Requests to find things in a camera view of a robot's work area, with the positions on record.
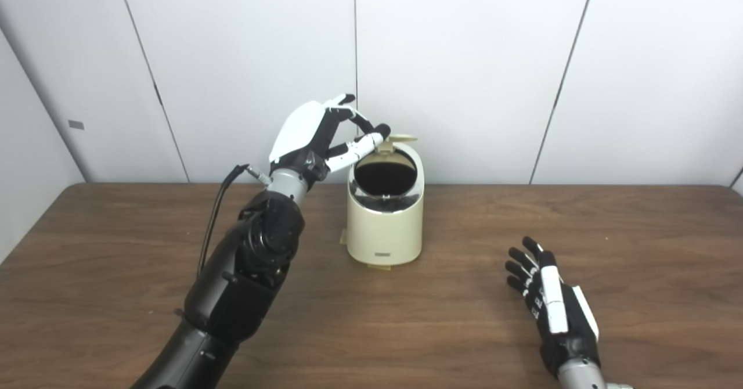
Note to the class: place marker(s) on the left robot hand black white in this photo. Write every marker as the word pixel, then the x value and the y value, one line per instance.
pixel 299 130

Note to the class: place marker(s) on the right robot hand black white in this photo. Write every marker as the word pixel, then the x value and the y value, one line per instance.
pixel 557 313

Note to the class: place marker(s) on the round cream bin lid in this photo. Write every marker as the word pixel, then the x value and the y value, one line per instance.
pixel 397 140

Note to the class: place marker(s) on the cream-colored bin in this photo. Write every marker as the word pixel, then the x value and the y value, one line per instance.
pixel 383 226

